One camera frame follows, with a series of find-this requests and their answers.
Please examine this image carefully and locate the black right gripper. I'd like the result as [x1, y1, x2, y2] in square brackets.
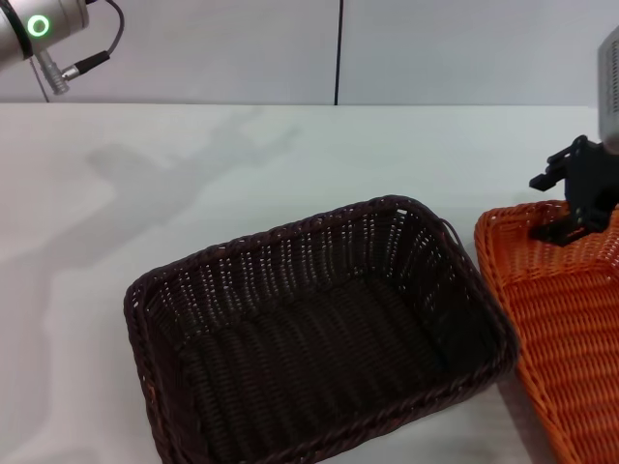
[529, 135, 619, 246]

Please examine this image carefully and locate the orange woven basket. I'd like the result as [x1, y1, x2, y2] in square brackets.
[474, 199, 619, 464]

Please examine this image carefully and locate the dark brown woven basket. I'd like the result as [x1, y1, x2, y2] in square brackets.
[124, 194, 521, 464]

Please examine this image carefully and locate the thin grey background cable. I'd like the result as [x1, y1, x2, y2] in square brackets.
[28, 57, 52, 103]

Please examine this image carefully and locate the grey cable with black plug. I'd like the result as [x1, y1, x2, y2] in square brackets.
[65, 0, 125, 76]

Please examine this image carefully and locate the black vertical wall strip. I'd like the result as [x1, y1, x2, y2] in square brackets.
[333, 0, 345, 106]

